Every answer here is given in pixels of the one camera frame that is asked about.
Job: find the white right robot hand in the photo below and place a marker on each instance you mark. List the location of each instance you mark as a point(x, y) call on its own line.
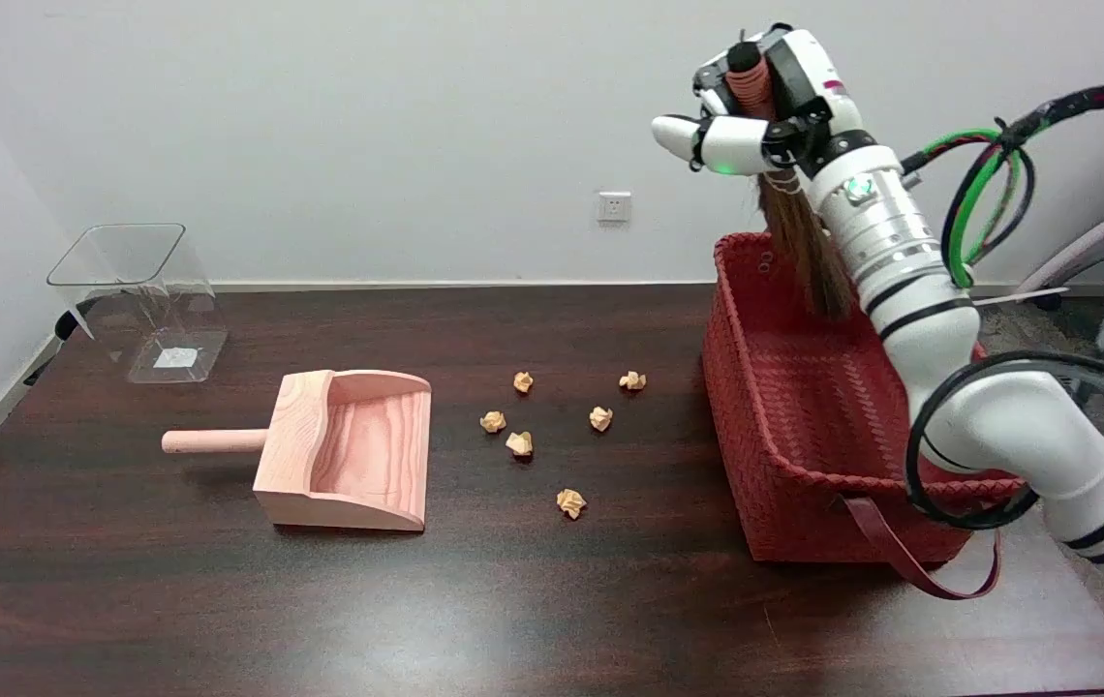
point(804, 87)

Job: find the small brown hand broom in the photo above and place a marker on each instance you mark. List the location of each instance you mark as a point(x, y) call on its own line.
point(804, 252)

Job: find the tan paper ball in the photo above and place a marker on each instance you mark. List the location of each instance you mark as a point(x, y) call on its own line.
point(632, 380)
point(600, 418)
point(523, 381)
point(493, 421)
point(570, 502)
point(519, 443)

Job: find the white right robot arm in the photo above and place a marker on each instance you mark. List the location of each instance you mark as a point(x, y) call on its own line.
point(1027, 426)

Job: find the light wooden dustpan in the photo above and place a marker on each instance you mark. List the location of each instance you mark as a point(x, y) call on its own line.
point(368, 455)

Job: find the red woven basket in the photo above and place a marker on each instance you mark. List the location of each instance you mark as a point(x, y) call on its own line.
point(804, 416)

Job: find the clear plastic container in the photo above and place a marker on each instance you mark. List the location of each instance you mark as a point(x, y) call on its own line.
point(160, 319)

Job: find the small black object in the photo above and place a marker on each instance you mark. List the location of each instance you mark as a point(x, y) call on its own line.
point(66, 324)

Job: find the white wall outlet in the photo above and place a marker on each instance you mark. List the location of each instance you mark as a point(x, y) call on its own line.
point(614, 206)

